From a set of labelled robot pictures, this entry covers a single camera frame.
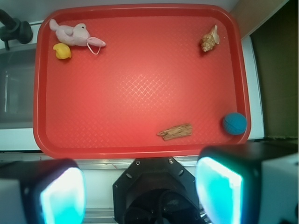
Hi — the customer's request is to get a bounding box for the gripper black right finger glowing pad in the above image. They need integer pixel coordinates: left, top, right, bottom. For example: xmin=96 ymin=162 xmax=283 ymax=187
xmin=195 ymin=142 xmax=299 ymax=224

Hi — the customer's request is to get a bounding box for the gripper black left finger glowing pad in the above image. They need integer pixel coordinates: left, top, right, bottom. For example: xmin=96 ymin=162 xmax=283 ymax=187
xmin=0 ymin=159 xmax=87 ymax=224

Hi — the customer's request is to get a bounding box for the blue ball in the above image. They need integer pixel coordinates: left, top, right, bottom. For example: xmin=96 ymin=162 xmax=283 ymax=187
xmin=222 ymin=112 xmax=247 ymax=135

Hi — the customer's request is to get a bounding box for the brown wood piece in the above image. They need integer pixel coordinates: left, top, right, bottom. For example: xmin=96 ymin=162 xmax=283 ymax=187
xmin=157 ymin=123 xmax=192 ymax=141

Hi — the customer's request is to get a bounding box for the metal sink basin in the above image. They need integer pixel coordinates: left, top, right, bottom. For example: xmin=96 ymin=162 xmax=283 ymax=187
xmin=0 ymin=48 xmax=36 ymax=129

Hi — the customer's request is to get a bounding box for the red plastic tray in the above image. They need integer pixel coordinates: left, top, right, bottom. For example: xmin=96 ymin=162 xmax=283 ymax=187
xmin=33 ymin=4 xmax=250 ymax=159

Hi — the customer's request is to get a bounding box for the yellow rubber duck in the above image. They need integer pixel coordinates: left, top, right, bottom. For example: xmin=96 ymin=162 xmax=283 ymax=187
xmin=53 ymin=43 xmax=72 ymax=60

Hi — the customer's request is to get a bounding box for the tan spiral seashell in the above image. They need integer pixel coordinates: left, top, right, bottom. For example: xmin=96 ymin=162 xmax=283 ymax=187
xmin=200 ymin=25 xmax=220 ymax=53

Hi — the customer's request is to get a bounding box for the pink plush toy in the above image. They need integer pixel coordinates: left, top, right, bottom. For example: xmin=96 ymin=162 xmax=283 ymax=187
xmin=49 ymin=19 xmax=106 ymax=55

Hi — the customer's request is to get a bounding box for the black octagonal mount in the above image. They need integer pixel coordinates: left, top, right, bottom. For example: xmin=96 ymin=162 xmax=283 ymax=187
xmin=112 ymin=157 xmax=205 ymax=224

